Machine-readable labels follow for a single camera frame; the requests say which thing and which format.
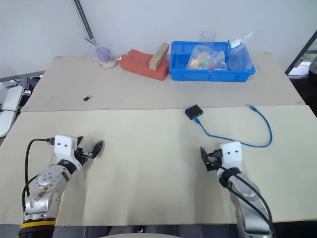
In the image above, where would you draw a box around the thin black cable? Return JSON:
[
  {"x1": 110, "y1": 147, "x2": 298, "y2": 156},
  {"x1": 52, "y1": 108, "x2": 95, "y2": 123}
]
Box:
[{"x1": 0, "y1": 107, "x2": 19, "y2": 115}]

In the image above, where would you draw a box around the blue cable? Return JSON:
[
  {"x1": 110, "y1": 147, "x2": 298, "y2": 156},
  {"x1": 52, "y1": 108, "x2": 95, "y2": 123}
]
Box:
[{"x1": 194, "y1": 104, "x2": 274, "y2": 149}]

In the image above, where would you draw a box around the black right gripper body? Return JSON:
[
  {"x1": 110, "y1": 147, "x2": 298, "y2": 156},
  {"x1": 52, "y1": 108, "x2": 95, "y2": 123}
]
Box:
[{"x1": 207, "y1": 148, "x2": 223, "y2": 172}]

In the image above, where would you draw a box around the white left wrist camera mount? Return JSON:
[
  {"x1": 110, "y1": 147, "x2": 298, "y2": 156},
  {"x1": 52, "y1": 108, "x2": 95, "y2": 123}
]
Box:
[{"x1": 53, "y1": 135, "x2": 83, "y2": 171}]

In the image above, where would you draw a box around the blue plastic bin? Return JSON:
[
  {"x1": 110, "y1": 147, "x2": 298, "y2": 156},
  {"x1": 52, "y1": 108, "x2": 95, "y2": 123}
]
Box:
[{"x1": 169, "y1": 40, "x2": 257, "y2": 82}]

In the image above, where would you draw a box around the clear glass flask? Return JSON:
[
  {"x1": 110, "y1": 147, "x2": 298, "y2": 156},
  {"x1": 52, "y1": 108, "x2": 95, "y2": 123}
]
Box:
[{"x1": 88, "y1": 40, "x2": 119, "y2": 69}]

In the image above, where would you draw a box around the ribbed metal pole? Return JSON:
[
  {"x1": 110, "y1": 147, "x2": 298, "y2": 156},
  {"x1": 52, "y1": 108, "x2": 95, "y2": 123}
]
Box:
[{"x1": 73, "y1": 0, "x2": 98, "y2": 46}]

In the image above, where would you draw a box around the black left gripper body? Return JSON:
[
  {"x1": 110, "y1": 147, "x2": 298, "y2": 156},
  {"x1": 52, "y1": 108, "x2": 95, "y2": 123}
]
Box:
[{"x1": 73, "y1": 146, "x2": 96, "y2": 165}]

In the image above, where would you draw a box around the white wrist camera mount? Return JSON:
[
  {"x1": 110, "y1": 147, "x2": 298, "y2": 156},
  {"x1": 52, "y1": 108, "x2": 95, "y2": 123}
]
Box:
[
  {"x1": 53, "y1": 135, "x2": 83, "y2": 171},
  {"x1": 220, "y1": 141, "x2": 243, "y2": 172}
]

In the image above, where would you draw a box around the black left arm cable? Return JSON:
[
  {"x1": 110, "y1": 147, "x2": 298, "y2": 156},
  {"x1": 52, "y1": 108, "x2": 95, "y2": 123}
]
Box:
[{"x1": 21, "y1": 137, "x2": 55, "y2": 214}]

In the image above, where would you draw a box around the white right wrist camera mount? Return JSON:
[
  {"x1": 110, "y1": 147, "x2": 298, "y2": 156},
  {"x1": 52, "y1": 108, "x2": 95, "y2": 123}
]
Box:
[{"x1": 220, "y1": 141, "x2": 243, "y2": 172}]

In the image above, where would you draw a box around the purple fluffy ball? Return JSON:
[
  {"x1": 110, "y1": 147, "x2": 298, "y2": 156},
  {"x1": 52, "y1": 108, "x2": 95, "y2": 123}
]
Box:
[{"x1": 95, "y1": 45, "x2": 112, "y2": 63}]

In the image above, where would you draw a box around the black metal frame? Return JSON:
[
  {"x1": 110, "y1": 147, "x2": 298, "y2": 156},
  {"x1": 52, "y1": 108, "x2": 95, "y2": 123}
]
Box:
[{"x1": 284, "y1": 31, "x2": 317, "y2": 80}]

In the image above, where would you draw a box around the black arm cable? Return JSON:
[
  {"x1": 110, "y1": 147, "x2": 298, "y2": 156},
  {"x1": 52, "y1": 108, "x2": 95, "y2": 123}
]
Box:
[
  {"x1": 21, "y1": 137, "x2": 55, "y2": 214},
  {"x1": 217, "y1": 165, "x2": 274, "y2": 235}
]

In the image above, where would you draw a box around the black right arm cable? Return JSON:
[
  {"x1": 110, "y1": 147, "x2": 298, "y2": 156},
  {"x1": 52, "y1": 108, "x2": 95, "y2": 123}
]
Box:
[{"x1": 217, "y1": 165, "x2": 274, "y2": 235}]

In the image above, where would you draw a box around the wooden block with holes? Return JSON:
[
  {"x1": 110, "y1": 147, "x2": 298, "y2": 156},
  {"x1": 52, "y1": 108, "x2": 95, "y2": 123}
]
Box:
[{"x1": 149, "y1": 43, "x2": 170, "y2": 72}]

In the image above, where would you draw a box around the clear plastic cup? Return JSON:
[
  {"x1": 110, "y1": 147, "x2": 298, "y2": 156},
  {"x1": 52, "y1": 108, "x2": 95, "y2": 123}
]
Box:
[{"x1": 200, "y1": 30, "x2": 215, "y2": 49}]

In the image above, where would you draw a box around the red foam block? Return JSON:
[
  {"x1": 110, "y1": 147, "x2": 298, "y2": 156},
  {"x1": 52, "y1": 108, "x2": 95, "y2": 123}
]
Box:
[{"x1": 119, "y1": 49, "x2": 171, "y2": 81}]

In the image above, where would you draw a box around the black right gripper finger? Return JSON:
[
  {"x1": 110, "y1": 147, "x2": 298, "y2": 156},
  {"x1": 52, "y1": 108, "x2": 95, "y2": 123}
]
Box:
[
  {"x1": 200, "y1": 146, "x2": 211, "y2": 163},
  {"x1": 205, "y1": 160, "x2": 218, "y2": 172}
]

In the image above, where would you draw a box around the bag of dark blue items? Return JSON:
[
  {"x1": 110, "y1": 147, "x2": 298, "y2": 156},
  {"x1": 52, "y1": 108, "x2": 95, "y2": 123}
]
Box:
[{"x1": 224, "y1": 31, "x2": 255, "y2": 72}]

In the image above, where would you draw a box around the small black box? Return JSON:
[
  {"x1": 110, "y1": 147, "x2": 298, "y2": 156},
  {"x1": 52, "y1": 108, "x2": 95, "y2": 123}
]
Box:
[{"x1": 184, "y1": 104, "x2": 205, "y2": 120}]

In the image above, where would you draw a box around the bag of colourful pieces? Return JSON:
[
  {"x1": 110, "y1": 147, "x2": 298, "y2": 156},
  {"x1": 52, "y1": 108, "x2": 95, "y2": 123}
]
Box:
[{"x1": 186, "y1": 45, "x2": 228, "y2": 71}]

